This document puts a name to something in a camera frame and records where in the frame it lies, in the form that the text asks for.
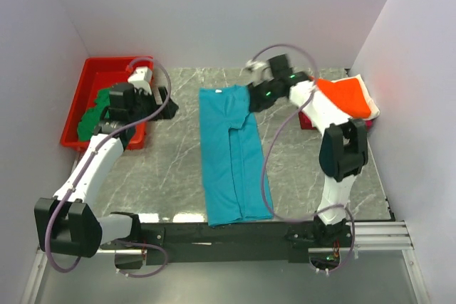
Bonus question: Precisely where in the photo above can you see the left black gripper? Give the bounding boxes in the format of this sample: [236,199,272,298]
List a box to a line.
[129,86,178,125]

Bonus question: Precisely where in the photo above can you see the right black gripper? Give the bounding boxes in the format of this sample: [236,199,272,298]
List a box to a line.
[246,78,283,114]

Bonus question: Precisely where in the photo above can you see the orange t shirt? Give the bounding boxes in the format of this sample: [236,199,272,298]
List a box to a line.
[316,78,371,120]

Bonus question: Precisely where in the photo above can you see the teal t shirt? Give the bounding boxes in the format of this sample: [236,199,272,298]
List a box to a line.
[199,85,273,226]

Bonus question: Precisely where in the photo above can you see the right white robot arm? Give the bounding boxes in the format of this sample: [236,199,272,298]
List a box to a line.
[246,55,368,246]

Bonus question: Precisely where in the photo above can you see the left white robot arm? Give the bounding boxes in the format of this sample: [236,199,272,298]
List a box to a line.
[34,83,178,258]

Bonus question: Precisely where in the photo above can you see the green t shirt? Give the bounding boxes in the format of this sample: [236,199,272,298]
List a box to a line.
[77,88,110,142]

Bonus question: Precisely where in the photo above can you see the dark red folded t shirt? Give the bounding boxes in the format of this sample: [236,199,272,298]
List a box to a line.
[299,112,315,130]

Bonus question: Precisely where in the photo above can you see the white folded t shirt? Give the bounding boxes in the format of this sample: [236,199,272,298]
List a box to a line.
[347,74,380,120]

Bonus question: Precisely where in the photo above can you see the black base beam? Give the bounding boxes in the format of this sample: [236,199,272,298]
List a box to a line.
[98,221,357,270]

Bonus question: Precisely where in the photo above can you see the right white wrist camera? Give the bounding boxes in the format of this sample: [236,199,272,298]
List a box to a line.
[245,60,272,85]

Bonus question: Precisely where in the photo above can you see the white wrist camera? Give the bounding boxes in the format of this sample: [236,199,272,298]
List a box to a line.
[245,60,272,85]
[128,66,152,95]

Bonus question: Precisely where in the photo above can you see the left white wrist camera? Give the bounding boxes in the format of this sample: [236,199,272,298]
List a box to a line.
[128,66,152,95]

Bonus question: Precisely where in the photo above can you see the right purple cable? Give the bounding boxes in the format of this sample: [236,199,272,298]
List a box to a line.
[247,43,357,275]

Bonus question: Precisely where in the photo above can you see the purple cable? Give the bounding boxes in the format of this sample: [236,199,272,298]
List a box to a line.
[45,56,173,279]
[247,43,357,275]

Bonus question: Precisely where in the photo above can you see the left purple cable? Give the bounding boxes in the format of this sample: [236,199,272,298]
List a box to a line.
[45,56,173,279]

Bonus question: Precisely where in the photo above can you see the aluminium frame rail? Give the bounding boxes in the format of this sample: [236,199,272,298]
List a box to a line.
[37,152,416,255]

